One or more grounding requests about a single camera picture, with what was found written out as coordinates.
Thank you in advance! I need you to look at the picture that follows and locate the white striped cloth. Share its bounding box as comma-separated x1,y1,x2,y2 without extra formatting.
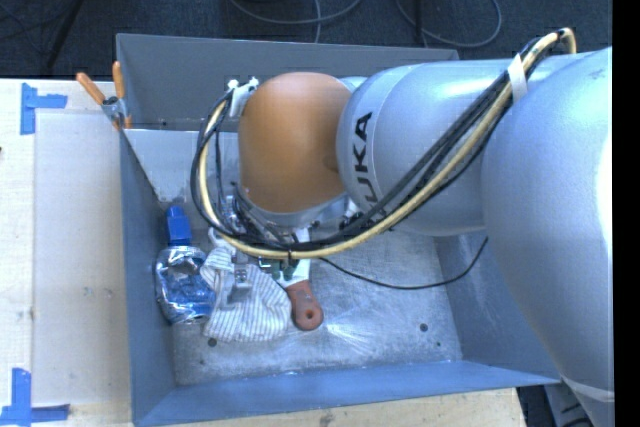
199,244,294,344

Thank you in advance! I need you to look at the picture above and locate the red-brown tool handle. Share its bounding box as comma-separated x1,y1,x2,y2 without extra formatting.
283,278,325,332

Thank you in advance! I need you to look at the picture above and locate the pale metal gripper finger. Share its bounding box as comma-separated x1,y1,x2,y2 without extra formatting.
226,267,251,312

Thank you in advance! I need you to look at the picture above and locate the clear plastic bottle blue cap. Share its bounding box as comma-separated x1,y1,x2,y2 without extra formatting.
152,205,218,326

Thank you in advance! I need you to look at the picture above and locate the grey metal bin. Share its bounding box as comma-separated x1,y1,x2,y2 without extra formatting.
114,33,562,427

